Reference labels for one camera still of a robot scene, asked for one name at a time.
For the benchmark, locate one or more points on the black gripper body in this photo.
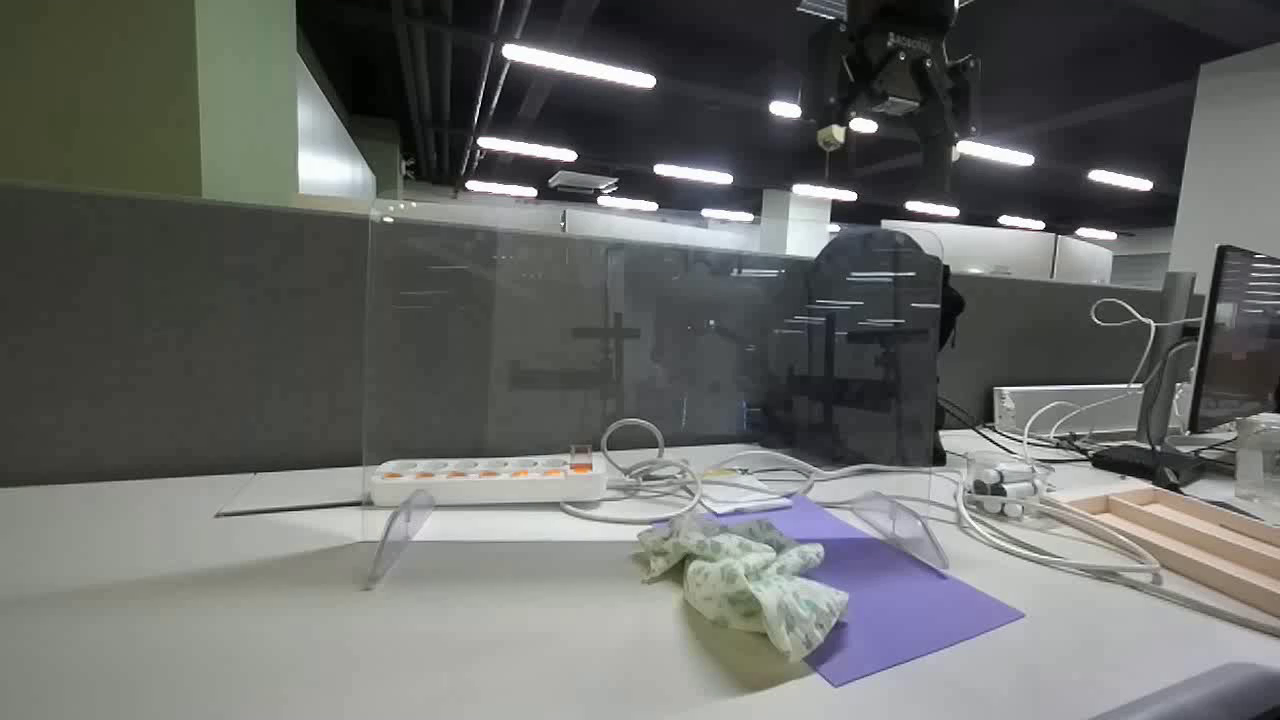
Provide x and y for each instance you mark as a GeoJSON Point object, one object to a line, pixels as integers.
{"type": "Point", "coordinates": [907, 31]}

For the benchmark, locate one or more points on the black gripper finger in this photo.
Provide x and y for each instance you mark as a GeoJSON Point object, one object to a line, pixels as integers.
{"type": "Point", "coordinates": [949, 104]}
{"type": "Point", "coordinates": [847, 86]}

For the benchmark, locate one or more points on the white cloth with green print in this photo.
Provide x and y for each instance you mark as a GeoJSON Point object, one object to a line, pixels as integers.
{"type": "Point", "coordinates": [745, 585]}

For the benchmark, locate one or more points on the clear glass panel with feet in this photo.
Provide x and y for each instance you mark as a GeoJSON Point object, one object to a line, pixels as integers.
{"type": "Point", "coordinates": [465, 334]}

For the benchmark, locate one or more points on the white ceiling tube light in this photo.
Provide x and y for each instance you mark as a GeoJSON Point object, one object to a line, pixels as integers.
{"type": "Point", "coordinates": [694, 174]}
{"type": "Point", "coordinates": [627, 200]}
{"type": "Point", "coordinates": [1123, 180]}
{"type": "Point", "coordinates": [731, 212]}
{"type": "Point", "coordinates": [992, 154]}
{"type": "Point", "coordinates": [525, 151]}
{"type": "Point", "coordinates": [577, 64]}
{"type": "Point", "coordinates": [821, 194]}
{"type": "Point", "coordinates": [503, 191]}
{"type": "Point", "coordinates": [1099, 235]}
{"type": "Point", "coordinates": [1022, 221]}
{"type": "Point", "coordinates": [935, 210]}
{"type": "Point", "coordinates": [786, 111]}

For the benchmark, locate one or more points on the white square pillar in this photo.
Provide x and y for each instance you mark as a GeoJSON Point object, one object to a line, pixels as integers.
{"type": "Point", "coordinates": [794, 221]}

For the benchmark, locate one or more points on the black office chair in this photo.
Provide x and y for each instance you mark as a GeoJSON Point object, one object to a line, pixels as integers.
{"type": "Point", "coordinates": [854, 346]}

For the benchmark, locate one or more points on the grey ceiling vent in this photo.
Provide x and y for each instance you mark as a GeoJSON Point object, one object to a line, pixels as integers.
{"type": "Point", "coordinates": [581, 180]}

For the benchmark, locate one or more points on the white rectangular box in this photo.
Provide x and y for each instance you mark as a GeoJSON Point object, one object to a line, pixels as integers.
{"type": "Point", "coordinates": [1064, 404]}

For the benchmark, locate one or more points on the grey monitor stand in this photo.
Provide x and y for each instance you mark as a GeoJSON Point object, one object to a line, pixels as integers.
{"type": "Point", "coordinates": [1168, 362]}

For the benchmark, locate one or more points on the black computer monitor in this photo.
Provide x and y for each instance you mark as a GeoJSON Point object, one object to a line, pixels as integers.
{"type": "Point", "coordinates": [1242, 334]}

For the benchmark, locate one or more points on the white power adapter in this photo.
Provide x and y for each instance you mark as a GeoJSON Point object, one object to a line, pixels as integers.
{"type": "Point", "coordinates": [1001, 491]}

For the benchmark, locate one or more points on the white paper slip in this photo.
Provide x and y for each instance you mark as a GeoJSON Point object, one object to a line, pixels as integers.
{"type": "Point", "coordinates": [743, 507]}

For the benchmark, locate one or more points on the clear plastic bottle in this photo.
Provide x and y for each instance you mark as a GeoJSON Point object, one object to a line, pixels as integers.
{"type": "Point", "coordinates": [1258, 455]}

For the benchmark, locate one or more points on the purple paper sheet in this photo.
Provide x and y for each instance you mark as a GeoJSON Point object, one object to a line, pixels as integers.
{"type": "Point", "coordinates": [907, 602]}

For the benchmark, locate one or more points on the white power strip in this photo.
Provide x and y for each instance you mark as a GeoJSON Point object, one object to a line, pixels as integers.
{"type": "Point", "coordinates": [482, 480]}

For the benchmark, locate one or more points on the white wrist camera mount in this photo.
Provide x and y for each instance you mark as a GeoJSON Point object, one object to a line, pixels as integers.
{"type": "Point", "coordinates": [824, 11]}

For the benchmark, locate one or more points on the short grey partition wall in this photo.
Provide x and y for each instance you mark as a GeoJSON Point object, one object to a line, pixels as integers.
{"type": "Point", "coordinates": [1043, 334]}

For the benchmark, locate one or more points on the wooden frame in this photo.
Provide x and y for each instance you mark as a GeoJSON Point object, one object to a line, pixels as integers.
{"type": "Point", "coordinates": [1187, 534]}

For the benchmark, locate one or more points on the long grey partition wall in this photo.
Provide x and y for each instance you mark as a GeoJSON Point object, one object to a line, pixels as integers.
{"type": "Point", "coordinates": [161, 334]}

